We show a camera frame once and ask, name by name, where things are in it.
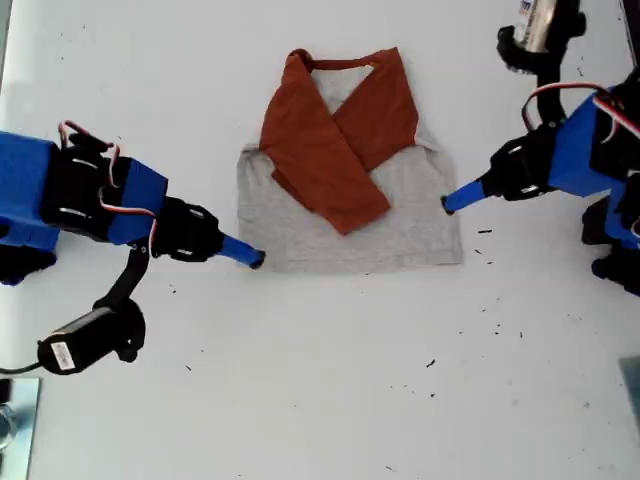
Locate grey t-shirt with rust sleeves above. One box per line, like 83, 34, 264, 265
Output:
236, 46, 464, 275

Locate red white servo wire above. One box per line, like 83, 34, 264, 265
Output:
521, 81, 640, 146
98, 143, 162, 251
57, 118, 123, 169

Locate black camera stalk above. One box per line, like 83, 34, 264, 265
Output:
495, 0, 587, 129
91, 243, 152, 365

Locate black silver camera box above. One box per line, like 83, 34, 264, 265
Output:
516, 0, 561, 52
36, 307, 129, 376

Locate black camera cable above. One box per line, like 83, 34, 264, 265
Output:
0, 360, 42, 376

